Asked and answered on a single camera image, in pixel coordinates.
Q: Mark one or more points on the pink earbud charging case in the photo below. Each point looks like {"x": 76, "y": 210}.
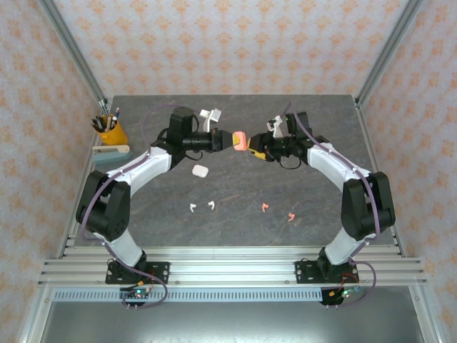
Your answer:
{"x": 241, "y": 139}

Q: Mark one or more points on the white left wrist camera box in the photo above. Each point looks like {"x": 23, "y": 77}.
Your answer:
{"x": 211, "y": 116}

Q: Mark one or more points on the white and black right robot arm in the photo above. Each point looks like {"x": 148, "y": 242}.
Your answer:
{"x": 342, "y": 168}

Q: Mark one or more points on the aluminium frame post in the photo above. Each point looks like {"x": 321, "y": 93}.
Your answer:
{"x": 71, "y": 50}
{"x": 389, "y": 50}

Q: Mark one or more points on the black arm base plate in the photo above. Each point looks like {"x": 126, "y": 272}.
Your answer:
{"x": 160, "y": 273}
{"x": 303, "y": 273}

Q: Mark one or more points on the grey pencil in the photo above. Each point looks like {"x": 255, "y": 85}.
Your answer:
{"x": 105, "y": 109}
{"x": 101, "y": 109}

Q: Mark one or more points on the white marker pen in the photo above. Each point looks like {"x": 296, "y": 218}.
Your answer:
{"x": 116, "y": 118}

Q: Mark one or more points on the yellow metal pen cup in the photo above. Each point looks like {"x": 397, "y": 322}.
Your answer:
{"x": 113, "y": 135}

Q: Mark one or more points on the small green controller board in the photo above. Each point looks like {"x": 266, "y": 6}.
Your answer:
{"x": 342, "y": 294}
{"x": 137, "y": 294}

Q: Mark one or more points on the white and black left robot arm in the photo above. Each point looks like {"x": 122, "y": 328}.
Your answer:
{"x": 143, "y": 164}

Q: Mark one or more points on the black pen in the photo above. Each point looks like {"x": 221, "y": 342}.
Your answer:
{"x": 97, "y": 124}

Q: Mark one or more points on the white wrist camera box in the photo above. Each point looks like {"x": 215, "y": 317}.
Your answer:
{"x": 275, "y": 125}
{"x": 211, "y": 116}

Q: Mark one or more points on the white earbud charging case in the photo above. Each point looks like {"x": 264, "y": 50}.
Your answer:
{"x": 200, "y": 171}

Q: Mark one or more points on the aluminium table side rail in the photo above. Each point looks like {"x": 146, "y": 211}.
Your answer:
{"x": 82, "y": 193}
{"x": 376, "y": 157}

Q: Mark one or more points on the aluminium mounting rail beam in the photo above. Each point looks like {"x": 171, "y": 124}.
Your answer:
{"x": 232, "y": 268}

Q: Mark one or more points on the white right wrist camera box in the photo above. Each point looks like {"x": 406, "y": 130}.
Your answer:
{"x": 275, "y": 125}

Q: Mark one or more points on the blue and beige stapler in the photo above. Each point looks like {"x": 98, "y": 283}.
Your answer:
{"x": 109, "y": 156}

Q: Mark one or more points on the grey sheet metal panel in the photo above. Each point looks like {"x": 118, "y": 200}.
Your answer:
{"x": 228, "y": 321}

